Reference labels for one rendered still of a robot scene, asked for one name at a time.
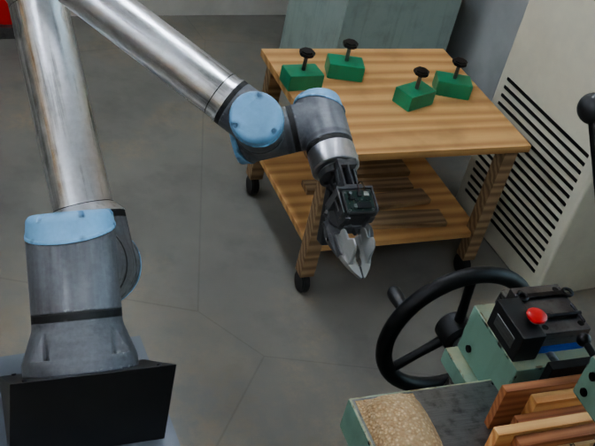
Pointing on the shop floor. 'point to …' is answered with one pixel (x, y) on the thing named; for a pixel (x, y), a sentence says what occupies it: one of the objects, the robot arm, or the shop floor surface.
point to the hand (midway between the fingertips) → (359, 273)
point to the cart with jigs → (392, 143)
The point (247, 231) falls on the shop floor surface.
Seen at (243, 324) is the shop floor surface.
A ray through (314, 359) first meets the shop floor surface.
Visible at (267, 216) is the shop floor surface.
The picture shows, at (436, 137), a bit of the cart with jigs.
